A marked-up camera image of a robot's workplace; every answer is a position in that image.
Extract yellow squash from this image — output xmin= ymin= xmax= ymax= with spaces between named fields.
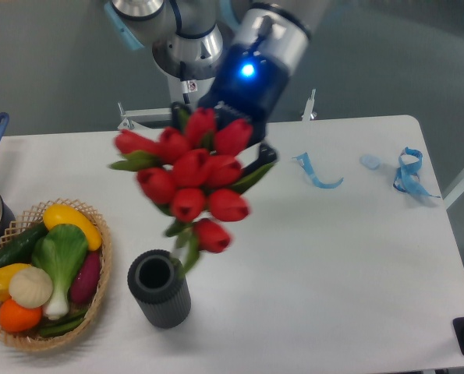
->
xmin=43 ymin=203 xmax=102 ymax=251

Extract green bok choy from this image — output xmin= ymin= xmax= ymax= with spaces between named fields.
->
xmin=31 ymin=224 xmax=88 ymax=320

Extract dark green cucumber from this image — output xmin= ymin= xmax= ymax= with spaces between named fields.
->
xmin=0 ymin=222 xmax=48 ymax=268

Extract green bean pods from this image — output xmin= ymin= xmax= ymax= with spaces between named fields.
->
xmin=37 ymin=309 xmax=87 ymax=338

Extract yellow bell pepper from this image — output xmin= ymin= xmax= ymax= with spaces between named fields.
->
xmin=0 ymin=263 xmax=30 ymax=302

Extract woven bamboo basket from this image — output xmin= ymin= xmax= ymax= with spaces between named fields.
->
xmin=0 ymin=198 xmax=112 ymax=352

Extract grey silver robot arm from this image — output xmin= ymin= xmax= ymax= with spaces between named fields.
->
xmin=104 ymin=1 xmax=328 ymax=175

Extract curved blue tape strip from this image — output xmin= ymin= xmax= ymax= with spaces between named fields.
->
xmin=292 ymin=152 xmax=344 ymax=189

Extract small pale blue cap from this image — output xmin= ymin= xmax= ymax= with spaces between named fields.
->
xmin=360 ymin=154 xmax=381 ymax=171

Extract purple sweet potato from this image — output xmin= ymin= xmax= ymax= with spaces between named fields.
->
xmin=69 ymin=252 xmax=101 ymax=304

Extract red tulip bouquet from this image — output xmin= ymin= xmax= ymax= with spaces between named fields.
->
xmin=110 ymin=108 xmax=277 ymax=275

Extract dark grey ribbed vase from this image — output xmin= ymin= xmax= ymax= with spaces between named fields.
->
xmin=127 ymin=249 xmax=191 ymax=329

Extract orange fruit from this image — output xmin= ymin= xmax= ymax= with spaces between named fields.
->
xmin=0 ymin=299 xmax=42 ymax=333

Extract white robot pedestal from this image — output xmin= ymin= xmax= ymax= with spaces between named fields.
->
xmin=166 ymin=75 xmax=214 ymax=112

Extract cream white garlic bulb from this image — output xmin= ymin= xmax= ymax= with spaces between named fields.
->
xmin=9 ymin=266 xmax=53 ymax=309

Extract black cable on pedestal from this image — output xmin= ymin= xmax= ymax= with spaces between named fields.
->
xmin=179 ymin=61 xmax=193 ymax=107

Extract tangled blue tape strip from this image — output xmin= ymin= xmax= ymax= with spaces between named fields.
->
xmin=392 ymin=146 xmax=441 ymax=199

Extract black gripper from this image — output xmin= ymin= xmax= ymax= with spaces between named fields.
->
xmin=170 ymin=44 xmax=289 ymax=174

